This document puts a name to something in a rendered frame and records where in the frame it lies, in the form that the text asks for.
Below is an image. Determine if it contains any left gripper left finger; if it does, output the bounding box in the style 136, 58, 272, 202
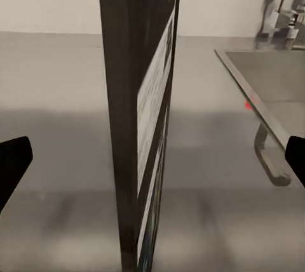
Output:
0, 136, 33, 212

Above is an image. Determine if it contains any poster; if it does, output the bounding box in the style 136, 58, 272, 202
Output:
99, 0, 180, 251

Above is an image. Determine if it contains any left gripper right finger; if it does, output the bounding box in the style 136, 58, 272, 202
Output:
285, 136, 305, 187

